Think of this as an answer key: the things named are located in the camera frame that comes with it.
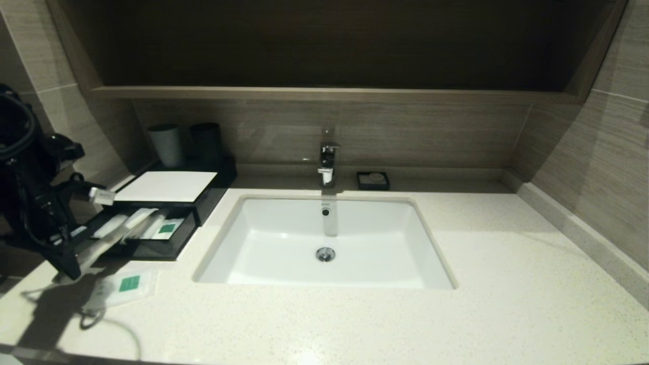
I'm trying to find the long clear toothbrush packet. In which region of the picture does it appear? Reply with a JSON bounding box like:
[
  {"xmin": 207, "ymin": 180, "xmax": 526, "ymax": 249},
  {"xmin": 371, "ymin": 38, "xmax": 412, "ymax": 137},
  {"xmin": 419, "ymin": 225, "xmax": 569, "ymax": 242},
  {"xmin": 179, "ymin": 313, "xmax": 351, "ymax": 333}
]
[{"xmin": 56, "ymin": 207, "xmax": 164, "ymax": 283}]

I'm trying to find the small clear green-label sachet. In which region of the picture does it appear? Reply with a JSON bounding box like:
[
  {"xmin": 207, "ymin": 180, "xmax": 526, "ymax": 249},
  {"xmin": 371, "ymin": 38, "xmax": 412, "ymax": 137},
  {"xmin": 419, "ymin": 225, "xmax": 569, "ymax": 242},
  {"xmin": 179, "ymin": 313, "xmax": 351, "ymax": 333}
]
[{"xmin": 83, "ymin": 268, "xmax": 159, "ymax": 311}]

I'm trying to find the black pull-out drawer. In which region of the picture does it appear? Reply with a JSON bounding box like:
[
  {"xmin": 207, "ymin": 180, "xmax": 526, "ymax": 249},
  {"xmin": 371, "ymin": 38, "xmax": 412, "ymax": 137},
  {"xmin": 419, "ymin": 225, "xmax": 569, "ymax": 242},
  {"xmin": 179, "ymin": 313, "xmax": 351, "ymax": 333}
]
[{"xmin": 66, "ymin": 205, "xmax": 200, "ymax": 262}]

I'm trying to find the wide white wrapped packet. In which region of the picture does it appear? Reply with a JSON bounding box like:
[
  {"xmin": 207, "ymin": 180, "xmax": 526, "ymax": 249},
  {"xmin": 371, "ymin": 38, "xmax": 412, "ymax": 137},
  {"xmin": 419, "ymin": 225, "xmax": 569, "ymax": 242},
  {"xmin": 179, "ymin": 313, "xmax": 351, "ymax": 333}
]
[{"xmin": 94, "ymin": 213, "xmax": 130, "ymax": 239}]

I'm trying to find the narrow white wrapped packet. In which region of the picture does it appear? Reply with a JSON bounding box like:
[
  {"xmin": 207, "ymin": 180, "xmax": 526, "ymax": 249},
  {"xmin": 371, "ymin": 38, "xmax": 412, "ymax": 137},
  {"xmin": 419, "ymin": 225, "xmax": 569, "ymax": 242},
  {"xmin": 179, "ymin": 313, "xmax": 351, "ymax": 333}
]
[{"xmin": 145, "ymin": 213, "xmax": 169, "ymax": 240}]

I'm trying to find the flat white green-label packet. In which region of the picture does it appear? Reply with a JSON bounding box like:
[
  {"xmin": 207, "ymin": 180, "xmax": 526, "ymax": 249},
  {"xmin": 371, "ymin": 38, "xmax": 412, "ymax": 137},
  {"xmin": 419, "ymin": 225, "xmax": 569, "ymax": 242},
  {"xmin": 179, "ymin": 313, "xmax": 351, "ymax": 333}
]
[{"xmin": 152, "ymin": 218, "xmax": 185, "ymax": 240}]

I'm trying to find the white paper card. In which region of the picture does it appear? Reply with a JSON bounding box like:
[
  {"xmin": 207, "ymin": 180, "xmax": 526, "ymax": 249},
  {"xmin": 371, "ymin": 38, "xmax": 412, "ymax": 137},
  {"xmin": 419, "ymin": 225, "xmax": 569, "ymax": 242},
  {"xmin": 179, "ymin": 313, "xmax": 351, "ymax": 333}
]
[{"xmin": 114, "ymin": 171, "xmax": 218, "ymax": 203}]

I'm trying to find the pale grey cup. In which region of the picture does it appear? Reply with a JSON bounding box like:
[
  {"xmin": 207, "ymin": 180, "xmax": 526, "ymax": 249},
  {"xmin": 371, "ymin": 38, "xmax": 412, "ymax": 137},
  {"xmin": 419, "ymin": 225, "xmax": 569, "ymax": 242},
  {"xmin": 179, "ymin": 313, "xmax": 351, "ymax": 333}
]
[{"xmin": 147, "ymin": 124, "xmax": 184, "ymax": 168}]

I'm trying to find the black cup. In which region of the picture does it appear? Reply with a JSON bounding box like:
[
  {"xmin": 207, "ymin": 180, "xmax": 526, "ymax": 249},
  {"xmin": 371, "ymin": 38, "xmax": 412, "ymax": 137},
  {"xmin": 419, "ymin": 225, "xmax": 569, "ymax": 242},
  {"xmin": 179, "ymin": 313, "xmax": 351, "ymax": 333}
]
[{"xmin": 190, "ymin": 122, "xmax": 223, "ymax": 167}]

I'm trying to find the chrome faucet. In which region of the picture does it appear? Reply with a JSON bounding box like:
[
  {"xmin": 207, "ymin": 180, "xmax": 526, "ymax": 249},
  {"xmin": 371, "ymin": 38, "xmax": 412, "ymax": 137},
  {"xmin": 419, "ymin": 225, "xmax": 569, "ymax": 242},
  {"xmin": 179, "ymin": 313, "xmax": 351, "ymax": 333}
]
[{"xmin": 317, "ymin": 128, "xmax": 341, "ymax": 189}]

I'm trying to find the white ceramic sink basin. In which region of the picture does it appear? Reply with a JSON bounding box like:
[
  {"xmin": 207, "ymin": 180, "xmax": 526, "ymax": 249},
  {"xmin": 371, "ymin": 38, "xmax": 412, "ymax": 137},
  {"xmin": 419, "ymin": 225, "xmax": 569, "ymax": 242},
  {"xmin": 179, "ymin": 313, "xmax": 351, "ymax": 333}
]
[{"xmin": 193, "ymin": 195, "xmax": 458, "ymax": 290}]

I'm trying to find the black soap dish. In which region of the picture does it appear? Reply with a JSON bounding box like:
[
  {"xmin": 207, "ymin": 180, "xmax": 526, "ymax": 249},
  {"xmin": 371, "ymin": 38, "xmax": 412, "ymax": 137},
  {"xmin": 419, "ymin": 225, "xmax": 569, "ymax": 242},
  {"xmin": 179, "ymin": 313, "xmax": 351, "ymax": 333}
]
[{"xmin": 356, "ymin": 172, "xmax": 391, "ymax": 191}]

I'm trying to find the thin black camera cable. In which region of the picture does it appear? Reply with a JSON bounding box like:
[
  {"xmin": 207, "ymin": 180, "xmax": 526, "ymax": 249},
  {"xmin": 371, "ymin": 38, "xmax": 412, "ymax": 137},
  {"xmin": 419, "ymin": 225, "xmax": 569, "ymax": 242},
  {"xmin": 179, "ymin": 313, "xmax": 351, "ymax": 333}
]
[{"xmin": 18, "ymin": 172, "xmax": 77, "ymax": 245}]

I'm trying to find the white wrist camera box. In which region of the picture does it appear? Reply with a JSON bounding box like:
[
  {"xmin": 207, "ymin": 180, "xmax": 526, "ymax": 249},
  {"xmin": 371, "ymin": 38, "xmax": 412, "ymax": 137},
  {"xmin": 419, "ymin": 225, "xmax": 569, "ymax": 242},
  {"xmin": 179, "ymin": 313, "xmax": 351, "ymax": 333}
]
[{"xmin": 89, "ymin": 187, "xmax": 116, "ymax": 206}]

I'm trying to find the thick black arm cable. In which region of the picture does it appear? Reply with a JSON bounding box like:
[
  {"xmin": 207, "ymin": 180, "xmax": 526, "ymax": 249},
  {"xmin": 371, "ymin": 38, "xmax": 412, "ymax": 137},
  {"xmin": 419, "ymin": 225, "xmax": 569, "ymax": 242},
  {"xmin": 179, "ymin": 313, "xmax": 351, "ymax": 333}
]
[{"xmin": 0, "ymin": 93, "xmax": 36, "ymax": 162}]

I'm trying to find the wooden wall shelf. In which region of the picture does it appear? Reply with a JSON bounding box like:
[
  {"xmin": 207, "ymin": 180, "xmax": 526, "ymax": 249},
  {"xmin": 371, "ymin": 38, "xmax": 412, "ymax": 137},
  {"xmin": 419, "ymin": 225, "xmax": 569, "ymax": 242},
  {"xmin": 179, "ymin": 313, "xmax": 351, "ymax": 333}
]
[{"xmin": 89, "ymin": 85, "xmax": 582, "ymax": 105}]

